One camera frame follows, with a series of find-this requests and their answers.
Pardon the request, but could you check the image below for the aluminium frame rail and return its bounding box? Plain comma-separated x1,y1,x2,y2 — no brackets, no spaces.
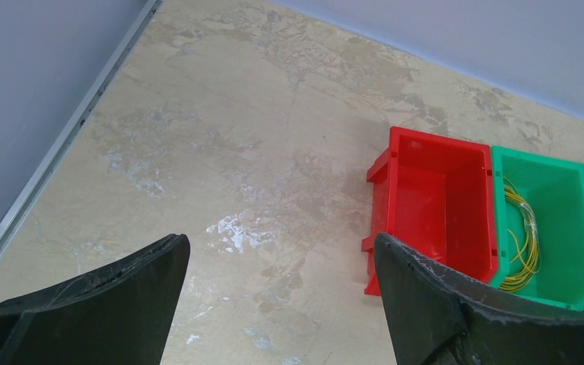
0,1,160,255

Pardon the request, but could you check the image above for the coiled yellow cable in bin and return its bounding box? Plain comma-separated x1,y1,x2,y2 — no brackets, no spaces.
498,177,542,294

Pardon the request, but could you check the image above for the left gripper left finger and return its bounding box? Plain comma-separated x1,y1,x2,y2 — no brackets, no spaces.
0,234,191,364

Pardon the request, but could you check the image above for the green plastic bin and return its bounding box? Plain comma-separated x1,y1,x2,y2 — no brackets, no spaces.
490,146,584,311

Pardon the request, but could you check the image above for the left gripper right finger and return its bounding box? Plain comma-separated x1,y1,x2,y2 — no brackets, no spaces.
374,233,584,364

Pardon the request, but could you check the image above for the red plastic bin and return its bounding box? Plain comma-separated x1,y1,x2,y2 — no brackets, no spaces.
361,126,499,296

